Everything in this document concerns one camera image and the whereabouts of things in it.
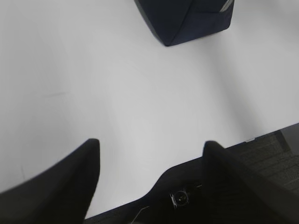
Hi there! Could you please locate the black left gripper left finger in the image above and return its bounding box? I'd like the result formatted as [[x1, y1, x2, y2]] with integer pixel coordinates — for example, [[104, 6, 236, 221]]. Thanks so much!
[[0, 139, 100, 224]]

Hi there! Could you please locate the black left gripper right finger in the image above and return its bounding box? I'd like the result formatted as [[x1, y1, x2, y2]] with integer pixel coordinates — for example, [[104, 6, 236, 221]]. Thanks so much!
[[202, 141, 299, 224]]

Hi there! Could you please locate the navy blue lunch bag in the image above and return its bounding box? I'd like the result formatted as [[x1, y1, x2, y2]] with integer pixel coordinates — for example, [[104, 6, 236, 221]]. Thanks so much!
[[135, 0, 235, 47]]

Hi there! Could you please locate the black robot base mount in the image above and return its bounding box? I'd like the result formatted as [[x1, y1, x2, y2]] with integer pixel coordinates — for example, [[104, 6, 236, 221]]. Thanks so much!
[[84, 154, 234, 224]]

